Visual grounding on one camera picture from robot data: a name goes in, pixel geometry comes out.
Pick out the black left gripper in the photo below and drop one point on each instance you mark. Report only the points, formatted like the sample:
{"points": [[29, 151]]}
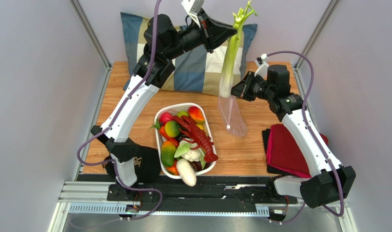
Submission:
{"points": [[212, 33]]}

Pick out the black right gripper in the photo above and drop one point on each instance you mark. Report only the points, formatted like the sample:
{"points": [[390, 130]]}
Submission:
{"points": [[244, 86]]}

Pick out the green celery stalk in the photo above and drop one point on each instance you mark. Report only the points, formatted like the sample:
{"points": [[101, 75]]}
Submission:
{"points": [[227, 73]]}

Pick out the clear pink zip top bag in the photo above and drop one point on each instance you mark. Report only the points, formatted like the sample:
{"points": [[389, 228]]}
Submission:
{"points": [[231, 116]]}

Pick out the yellow green lemon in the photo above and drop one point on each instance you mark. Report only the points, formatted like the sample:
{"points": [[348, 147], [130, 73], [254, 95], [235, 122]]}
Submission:
{"points": [[172, 129]]}

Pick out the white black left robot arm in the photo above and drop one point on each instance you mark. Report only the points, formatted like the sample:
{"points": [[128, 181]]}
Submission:
{"points": [[154, 67]]}

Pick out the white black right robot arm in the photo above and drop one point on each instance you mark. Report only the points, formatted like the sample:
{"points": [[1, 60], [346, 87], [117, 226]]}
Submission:
{"points": [[329, 180]]}

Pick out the checkered blue beige pillow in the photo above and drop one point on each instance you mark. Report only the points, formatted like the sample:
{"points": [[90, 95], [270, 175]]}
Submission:
{"points": [[196, 70]]}

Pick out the red toy lobster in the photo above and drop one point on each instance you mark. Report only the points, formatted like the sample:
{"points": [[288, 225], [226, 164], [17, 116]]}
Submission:
{"points": [[189, 128]]}

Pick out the dark red folded cloth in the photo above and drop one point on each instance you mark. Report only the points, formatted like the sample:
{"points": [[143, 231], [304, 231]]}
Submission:
{"points": [[286, 149]]}

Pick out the white cauliflower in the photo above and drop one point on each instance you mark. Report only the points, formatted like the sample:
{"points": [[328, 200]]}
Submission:
{"points": [[186, 151]]}

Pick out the red apple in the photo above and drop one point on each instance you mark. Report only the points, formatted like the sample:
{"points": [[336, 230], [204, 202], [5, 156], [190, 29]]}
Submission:
{"points": [[165, 117]]}

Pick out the orange carrot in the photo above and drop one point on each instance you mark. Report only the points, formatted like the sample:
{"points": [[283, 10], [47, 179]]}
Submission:
{"points": [[163, 133]]}

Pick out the green orange mango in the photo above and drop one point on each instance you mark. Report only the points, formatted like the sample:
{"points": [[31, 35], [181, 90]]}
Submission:
{"points": [[168, 150]]}

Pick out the white radish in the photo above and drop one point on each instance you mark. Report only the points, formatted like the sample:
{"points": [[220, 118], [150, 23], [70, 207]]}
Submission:
{"points": [[186, 172]]}

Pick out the small orange fruit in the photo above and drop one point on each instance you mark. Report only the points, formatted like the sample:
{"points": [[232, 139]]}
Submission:
{"points": [[173, 169]]}

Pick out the black cap with logo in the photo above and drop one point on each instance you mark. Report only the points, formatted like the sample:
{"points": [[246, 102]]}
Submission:
{"points": [[143, 165]]}

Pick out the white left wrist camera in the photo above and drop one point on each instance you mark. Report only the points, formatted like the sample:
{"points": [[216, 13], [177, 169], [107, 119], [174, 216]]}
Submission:
{"points": [[192, 7]]}

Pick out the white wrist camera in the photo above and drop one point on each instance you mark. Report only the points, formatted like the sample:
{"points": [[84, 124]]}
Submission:
{"points": [[192, 7], [262, 65]]}

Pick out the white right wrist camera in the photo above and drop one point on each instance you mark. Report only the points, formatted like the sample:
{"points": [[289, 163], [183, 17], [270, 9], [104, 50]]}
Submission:
{"points": [[262, 65]]}

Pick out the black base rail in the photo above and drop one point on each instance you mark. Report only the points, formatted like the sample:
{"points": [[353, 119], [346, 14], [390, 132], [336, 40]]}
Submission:
{"points": [[245, 196]]}

